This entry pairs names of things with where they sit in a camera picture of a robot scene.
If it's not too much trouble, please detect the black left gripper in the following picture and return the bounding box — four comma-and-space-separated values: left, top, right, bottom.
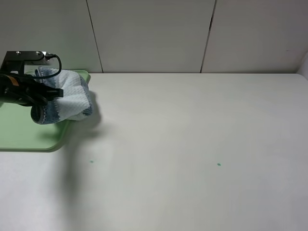
7, 74, 64, 106

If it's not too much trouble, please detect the blue white striped towel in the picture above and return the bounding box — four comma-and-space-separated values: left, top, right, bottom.
31, 70, 93, 125

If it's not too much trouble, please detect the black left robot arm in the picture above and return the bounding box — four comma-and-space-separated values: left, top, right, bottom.
0, 74, 64, 106

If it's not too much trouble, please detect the light green plastic tray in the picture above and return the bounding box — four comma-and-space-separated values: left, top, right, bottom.
0, 69, 91, 153

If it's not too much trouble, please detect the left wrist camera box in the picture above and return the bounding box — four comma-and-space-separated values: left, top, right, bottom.
0, 51, 54, 74

